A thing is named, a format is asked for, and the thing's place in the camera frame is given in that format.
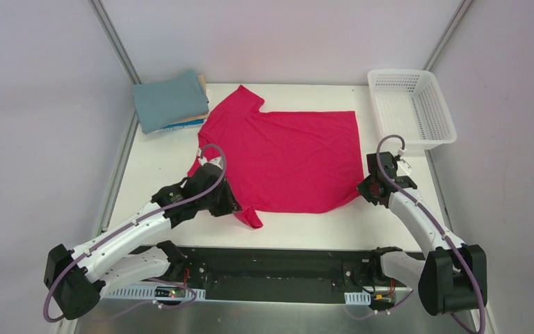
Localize folded teal t shirt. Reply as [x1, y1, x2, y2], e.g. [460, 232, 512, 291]
[132, 70, 209, 134]

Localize folded blue white t shirt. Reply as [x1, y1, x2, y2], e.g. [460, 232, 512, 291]
[157, 119, 206, 132]

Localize aluminium frame rail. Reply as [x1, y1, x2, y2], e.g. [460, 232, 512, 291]
[69, 252, 485, 292]

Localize red t shirt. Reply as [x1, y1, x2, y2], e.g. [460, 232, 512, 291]
[197, 86, 364, 228]

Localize left aluminium corner post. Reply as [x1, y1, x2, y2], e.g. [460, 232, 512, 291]
[88, 0, 142, 84]

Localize white plastic basket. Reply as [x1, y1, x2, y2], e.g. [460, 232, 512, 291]
[367, 69, 458, 150]

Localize white cable duct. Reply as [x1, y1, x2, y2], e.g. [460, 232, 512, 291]
[344, 291, 371, 305]
[104, 285, 206, 301]

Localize right aluminium corner post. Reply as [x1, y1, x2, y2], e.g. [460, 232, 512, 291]
[423, 0, 475, 72]

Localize left white cable duct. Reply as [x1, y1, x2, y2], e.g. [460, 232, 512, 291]
[104, 285, 206, 301]

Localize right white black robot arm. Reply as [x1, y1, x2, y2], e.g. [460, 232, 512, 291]
[357, 152, 487, 316]

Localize aluminium corner post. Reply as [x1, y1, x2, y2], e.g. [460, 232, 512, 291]
[423, 0, 475, 72]
[88, 0, 142, 84]

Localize right white cable duct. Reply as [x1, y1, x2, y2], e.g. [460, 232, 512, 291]
[344, 291, 371, 305]

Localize folded beige t shirt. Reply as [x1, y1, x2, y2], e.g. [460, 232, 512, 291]
[182, 74, 209, 122]

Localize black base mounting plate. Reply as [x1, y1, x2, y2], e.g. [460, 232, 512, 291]
[94, 241, 462, 305]

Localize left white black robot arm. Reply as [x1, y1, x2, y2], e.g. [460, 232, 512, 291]
[43, 158, 241, 323]

